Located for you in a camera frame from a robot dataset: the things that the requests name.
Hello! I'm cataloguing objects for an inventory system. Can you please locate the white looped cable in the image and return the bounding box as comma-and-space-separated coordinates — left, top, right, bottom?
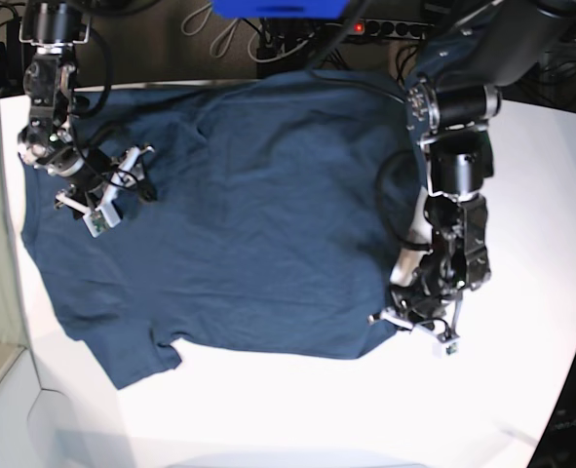
180, 0, 243, 58

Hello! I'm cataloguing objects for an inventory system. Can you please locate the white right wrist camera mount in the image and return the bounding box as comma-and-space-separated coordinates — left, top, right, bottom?
54, 143, 155, 239

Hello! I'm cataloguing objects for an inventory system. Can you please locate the black power strip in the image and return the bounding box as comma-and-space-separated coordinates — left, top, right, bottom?
349, 19, 433, 41

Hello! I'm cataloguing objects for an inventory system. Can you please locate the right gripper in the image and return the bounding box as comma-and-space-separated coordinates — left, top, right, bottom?
62, 145, 158, 210

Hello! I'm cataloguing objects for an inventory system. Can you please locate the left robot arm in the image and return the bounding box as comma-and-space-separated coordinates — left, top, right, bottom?
372, 1, 576, 331

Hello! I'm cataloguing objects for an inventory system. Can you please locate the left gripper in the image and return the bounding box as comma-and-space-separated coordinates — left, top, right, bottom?
389, 283, 463, 332

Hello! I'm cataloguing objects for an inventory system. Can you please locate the dark blue t-shirt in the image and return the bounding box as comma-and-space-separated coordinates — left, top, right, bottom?
21, 70, 425, 389

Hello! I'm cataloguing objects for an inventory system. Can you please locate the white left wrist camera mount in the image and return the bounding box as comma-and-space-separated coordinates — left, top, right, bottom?
367, 304, 460, 357

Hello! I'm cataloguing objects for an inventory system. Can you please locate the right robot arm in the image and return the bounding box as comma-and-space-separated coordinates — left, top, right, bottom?
18, 1, 157, 217

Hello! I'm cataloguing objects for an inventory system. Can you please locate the blue plastic bin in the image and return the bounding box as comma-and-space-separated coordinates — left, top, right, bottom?
211, 0, 348, 19

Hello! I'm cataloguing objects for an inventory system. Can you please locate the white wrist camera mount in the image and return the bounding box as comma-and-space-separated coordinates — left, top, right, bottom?
367, 304, 460, 357
54, 143, 155, 239

